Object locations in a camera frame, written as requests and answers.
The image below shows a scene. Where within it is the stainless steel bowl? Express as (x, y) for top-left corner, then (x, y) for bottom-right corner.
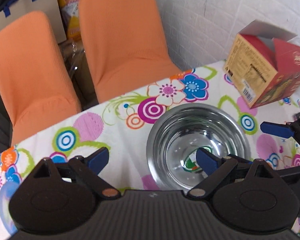
(146, 103), (251, 191)

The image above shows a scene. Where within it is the translucent blue plastic bowl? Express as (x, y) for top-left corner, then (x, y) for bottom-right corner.
(0, 181), (19, 235)

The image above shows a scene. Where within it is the floral tablecloth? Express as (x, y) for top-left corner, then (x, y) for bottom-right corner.
(0, 61), (300, 239)

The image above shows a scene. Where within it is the red cracker box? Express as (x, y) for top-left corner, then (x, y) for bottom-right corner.
(223, 20), (300, 108)

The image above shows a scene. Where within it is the left orange chair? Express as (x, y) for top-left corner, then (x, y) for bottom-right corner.
(0, 11), (82, 145)

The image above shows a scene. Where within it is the orange chair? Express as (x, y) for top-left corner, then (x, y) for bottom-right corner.
(78, 0), (180, 103)
(0, 11), (82, 145)

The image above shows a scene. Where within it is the right orange chair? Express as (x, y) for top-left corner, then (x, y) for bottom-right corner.
(78, 0), (180, 103)

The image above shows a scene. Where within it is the yellow snack bag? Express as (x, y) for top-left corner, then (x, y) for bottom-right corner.
(57, 0), (81, 40)

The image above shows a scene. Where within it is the cardboard box with blue handles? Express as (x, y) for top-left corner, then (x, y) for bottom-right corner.
(0, 0), (66, 43)

